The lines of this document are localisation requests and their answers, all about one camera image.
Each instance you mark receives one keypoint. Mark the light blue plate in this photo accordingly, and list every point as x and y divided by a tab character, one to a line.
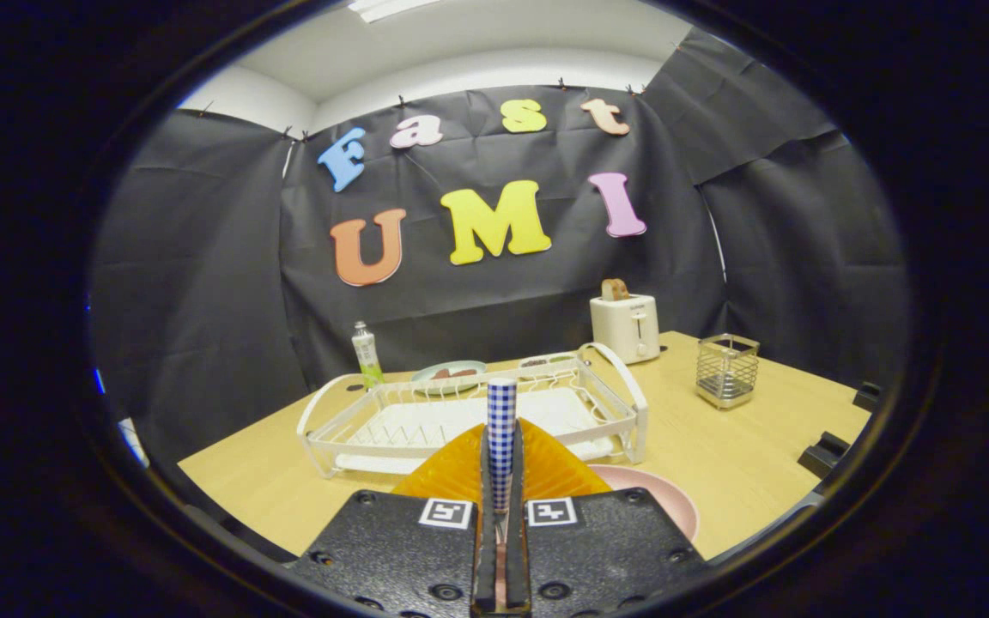
424	375

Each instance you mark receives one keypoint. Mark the pink plate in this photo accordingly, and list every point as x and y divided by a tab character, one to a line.
666	506

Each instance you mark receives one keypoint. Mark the brown meat patty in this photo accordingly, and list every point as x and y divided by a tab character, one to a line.
453	373

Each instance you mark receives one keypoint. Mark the white dish rack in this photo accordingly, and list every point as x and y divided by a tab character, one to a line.
426	425

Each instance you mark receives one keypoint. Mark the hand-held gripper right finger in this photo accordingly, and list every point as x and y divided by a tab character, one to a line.
515	558

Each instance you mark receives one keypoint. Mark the black backdrop cloth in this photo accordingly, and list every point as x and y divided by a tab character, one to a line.
503	300

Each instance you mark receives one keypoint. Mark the black table clamp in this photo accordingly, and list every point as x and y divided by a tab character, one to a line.
868	396
822	453

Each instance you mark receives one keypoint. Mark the ceiling light panel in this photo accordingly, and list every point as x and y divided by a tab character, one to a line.
391	9

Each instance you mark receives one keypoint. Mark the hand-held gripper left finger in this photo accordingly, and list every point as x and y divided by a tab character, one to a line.
487	558

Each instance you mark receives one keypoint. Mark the green and white bottle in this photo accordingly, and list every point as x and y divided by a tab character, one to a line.
366	356

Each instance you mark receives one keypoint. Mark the bread slice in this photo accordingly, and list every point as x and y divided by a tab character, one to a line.
615	289

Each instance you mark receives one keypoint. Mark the white divided tray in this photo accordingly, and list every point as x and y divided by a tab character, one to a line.
546	359

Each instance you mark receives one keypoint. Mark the white toaster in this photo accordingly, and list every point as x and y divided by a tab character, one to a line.
623	330

